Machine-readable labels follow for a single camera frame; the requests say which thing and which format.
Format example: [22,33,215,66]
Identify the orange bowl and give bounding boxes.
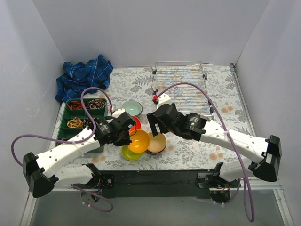
[132,116,142,129]

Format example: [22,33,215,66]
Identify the lime green bowl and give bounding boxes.
[121,146,144,161]

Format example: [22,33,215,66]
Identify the yellow bowl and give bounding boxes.
[128,129,150,153]

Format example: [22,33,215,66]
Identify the light teal bowl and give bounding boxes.
[122,100,143,117]

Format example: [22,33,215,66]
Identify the cream bird pattern bowl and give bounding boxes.
[148,132,166,150]

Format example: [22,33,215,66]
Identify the black gold rimmed bowl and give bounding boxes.
[147,149,164,155]

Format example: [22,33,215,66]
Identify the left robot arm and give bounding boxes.
[23,113,136,198]

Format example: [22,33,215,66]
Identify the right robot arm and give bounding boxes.
[147,104,282,187]

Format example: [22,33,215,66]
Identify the metal dish rack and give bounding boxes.
[152,60,213,118]

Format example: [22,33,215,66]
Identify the green compartment organizer tray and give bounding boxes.
[57,98,108,141]

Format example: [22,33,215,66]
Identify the blue plaid cloth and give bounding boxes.
[55,54,113,103]

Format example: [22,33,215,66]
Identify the black base bar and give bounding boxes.
[94,169,226,200]

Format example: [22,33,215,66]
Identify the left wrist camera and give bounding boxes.
[110,106,126,118]

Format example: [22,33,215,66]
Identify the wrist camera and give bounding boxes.
[152,94,172,109]
[110,106,126,118]

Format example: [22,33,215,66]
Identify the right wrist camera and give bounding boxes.
[152,94,172,109]

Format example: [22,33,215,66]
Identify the patterned hair ties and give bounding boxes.
[88,99,106,110]

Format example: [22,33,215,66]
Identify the tan hair ties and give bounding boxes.
[67,117,84,129]

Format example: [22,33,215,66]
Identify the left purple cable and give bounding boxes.
[11,87,114,212]

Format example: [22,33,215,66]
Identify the orange hair ties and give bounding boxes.
[67,100,87,110]

